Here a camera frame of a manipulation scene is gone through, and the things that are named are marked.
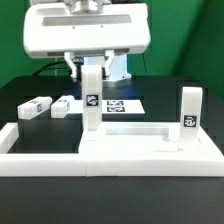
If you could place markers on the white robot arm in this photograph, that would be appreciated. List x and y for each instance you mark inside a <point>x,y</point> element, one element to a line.
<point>118,68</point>

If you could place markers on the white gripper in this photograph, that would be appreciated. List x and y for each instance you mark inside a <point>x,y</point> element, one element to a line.
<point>52,30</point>

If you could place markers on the white marker base plate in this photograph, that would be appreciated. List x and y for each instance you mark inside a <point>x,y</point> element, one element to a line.
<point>111,107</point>

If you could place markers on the white U-shaped obstacle frame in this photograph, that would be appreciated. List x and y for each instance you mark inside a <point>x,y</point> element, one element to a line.
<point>36,165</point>

